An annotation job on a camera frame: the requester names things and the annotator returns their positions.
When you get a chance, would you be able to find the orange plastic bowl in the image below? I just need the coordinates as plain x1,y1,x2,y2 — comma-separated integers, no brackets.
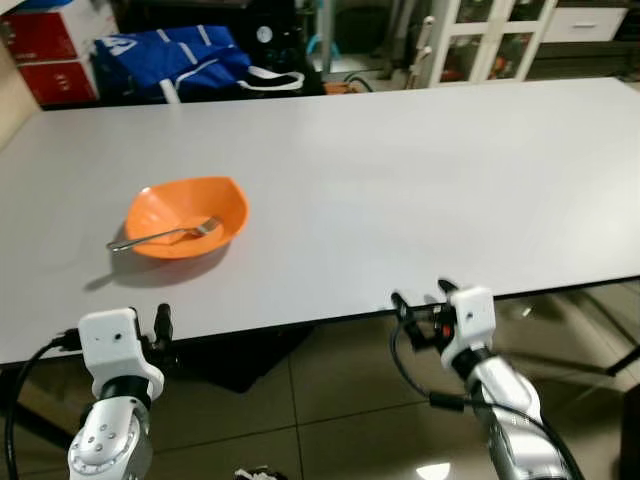
124,176,249,261

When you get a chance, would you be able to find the white glass door cabinet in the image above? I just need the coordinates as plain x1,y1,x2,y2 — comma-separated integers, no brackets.
404,0,558,89

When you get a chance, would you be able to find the black box on floor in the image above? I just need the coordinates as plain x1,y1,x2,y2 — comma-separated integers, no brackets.
620,385,640,480

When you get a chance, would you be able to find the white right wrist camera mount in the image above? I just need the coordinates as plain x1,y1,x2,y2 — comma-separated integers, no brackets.
439,286,498,369

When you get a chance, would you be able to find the white bag strap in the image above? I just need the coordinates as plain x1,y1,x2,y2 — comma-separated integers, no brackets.
238,67,307,94

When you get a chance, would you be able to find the blue bag with white stripes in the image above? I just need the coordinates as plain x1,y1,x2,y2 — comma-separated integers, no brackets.
92,24,253,102

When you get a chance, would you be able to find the red and white box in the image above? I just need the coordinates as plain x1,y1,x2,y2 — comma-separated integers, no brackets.
0,8,102,107

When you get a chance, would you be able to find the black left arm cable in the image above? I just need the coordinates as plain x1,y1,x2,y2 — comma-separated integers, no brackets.
4,334,83,480

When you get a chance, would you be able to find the black device with round dial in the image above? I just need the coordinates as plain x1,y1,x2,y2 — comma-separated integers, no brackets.
246,18,306,73

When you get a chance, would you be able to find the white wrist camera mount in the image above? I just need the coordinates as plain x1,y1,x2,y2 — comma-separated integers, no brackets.
78,308,166,401
439,286,498,369

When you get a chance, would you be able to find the silver metal fork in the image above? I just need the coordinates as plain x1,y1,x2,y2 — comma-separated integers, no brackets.
107,216,222,253

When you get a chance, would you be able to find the white drawer unit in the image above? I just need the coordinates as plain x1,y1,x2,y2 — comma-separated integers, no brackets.
543,8,631,44

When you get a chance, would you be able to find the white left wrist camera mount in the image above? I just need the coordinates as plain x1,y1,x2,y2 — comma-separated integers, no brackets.
78,308,166,401

